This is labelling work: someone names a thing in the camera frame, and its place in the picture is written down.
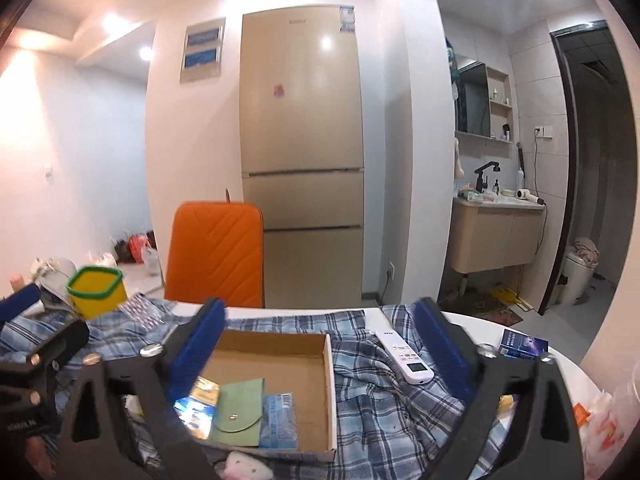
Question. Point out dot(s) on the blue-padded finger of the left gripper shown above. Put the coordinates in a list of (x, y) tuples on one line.
[(18, 302)]

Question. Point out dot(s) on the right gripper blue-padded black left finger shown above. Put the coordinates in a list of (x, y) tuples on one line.
[(96, 441)]

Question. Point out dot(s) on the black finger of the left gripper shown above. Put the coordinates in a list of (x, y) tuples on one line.
[(62, 337)]

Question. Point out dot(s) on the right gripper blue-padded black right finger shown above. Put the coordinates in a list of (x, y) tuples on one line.
[(542, 441)]

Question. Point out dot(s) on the pink white plush toy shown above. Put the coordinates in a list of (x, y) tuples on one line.
[(240, 466)]

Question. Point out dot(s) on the person's left hand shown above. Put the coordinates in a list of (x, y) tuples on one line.
[(33, 460)]

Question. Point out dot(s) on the small orange packet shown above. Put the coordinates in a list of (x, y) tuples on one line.
[(581, 415)]

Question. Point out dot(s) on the white cloth bag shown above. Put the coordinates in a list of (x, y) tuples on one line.
[(53, 276)]

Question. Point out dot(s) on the gold blue box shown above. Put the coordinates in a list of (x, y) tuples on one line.
[(505, 405)]

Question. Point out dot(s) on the blue white packet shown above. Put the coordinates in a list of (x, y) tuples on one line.
[(197, 410)]

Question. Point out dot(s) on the clear plastic bag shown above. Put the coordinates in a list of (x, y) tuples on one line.
[(608, 426)]

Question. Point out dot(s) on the yellow bin green rim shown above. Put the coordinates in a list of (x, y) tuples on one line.
[(95, 290)]

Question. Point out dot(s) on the green pouch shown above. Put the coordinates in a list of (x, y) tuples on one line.
[(238, 416)]

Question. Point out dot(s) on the silver blister pack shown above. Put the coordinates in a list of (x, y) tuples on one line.
[(142, 311)]

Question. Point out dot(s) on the dark blue box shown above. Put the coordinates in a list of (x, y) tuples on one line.
[(521, 346)]

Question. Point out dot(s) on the blue tissue pack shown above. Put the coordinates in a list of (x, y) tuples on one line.
[(278, 430)]

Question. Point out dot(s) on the red plastic bag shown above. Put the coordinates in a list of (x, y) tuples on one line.
[(136, 243)]

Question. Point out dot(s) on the white remote control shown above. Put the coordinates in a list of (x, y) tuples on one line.
[(412, 367)]

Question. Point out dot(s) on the blue plaid shirt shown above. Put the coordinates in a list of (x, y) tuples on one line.
[(386, 428)]

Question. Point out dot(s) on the open cardboard box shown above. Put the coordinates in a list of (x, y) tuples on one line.
[(301, 364)]

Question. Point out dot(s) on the orange chair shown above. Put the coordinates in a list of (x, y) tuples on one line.
[(216, 250)]

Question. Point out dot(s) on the beige vanity cabinet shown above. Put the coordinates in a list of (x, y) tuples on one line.
[(493, 235)]

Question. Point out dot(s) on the white hair dryer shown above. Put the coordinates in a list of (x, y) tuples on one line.
[(527, 196)]

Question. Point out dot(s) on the black faucet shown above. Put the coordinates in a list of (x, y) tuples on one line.
[(481, 183)]

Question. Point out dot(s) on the beige refrigerator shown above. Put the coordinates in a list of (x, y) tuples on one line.
[(302, 152)]

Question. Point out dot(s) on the grey wall panel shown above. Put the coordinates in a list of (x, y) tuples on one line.
[(202, 51)]

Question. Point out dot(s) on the mirror wall cabinet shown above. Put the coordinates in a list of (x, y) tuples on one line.
[(483, 100)]

